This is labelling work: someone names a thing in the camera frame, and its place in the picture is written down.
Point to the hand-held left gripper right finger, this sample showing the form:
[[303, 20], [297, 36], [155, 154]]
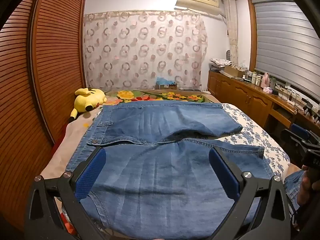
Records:
[[225, 176]]

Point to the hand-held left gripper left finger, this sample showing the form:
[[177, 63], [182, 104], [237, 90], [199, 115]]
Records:
[[91, 173]]

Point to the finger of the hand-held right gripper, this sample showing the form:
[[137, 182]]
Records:
[[300, 131]]

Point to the blue denim pants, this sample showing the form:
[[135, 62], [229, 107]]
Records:
[[160, 180]]

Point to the person's right hand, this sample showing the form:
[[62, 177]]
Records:
[[308, 183]]

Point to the blue denim cloth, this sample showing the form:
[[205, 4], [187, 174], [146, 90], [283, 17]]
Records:
[[292, 188]]

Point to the pink box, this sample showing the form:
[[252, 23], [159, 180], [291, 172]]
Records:
[[267, 90]]

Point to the pink bottle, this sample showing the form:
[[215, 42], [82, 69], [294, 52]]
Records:
[[266, 80]]

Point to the wooden sideboard cabinet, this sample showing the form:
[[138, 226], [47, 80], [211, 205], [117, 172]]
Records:
[[240, 92]]

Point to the yellow plush toy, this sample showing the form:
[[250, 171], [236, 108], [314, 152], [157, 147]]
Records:
[[88, 100]]

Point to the open cardboard box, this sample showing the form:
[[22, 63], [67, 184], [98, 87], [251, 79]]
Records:
[[233, 71]]

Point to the grey window blind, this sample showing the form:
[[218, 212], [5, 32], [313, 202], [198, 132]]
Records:
[[287, 40]]

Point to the beige floral blanket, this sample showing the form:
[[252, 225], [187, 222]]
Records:
[[150, 95]]

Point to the stack of patterned cloth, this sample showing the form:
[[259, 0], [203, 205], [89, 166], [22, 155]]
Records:
[[220, 62]]

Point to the blue plastic bag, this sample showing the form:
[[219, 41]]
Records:
[[165, 81]]

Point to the wooden louvered wardrobe doors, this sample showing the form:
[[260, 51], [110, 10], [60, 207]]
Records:
[[47, 67]]

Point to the beige window curtain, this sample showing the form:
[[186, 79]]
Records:
[[231, 30]]

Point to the circle patterned curtain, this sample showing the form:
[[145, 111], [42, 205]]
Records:
[[145, 50]]

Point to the beige wall air conditioner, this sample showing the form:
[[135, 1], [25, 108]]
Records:
[[197, 1]]

